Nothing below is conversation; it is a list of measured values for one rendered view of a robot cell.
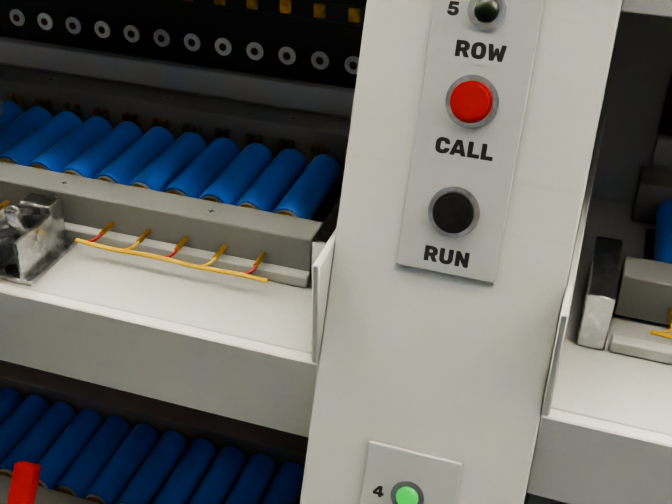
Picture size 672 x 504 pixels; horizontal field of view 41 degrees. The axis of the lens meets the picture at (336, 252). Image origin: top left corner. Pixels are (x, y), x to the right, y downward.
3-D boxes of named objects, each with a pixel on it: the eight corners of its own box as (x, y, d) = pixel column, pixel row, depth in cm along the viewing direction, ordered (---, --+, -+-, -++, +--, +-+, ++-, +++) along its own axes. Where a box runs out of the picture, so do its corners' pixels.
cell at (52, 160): (115, 145, 55) (55, 195, 50) (89, 141, 55) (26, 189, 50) (112, 118, 54) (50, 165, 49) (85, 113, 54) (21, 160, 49)
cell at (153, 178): (208, 162, 53) (156, 215, 48) (180, 157, 54) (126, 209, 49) (206, 133, 52) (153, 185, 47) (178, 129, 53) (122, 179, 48)
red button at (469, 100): (488, 126, 34) (495, 83, 34) (446, 120, 34) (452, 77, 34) (491, 125, 35) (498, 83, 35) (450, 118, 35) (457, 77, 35)
